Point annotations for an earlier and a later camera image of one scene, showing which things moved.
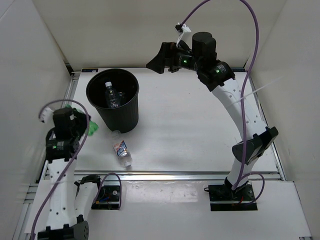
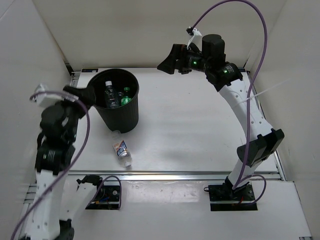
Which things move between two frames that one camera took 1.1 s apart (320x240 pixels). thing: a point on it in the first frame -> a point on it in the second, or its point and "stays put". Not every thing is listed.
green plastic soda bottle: x=92 y=126 -> x=126 y=98
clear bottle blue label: x=121 y=97 stays put
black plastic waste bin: x=115 y=93 stays put
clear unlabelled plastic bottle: x=112 y=96 stays put
